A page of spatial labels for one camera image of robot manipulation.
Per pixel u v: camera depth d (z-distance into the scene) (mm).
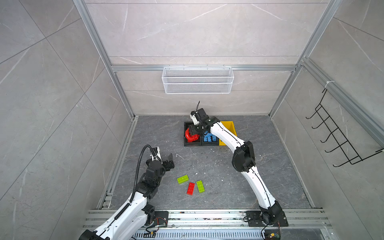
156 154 694
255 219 723
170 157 752
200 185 834
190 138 979
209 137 1011
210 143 980
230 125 1072
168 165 750
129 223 552
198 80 1007
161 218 730
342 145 637
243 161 635
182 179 856
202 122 794
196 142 993
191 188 817
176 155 970
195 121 851
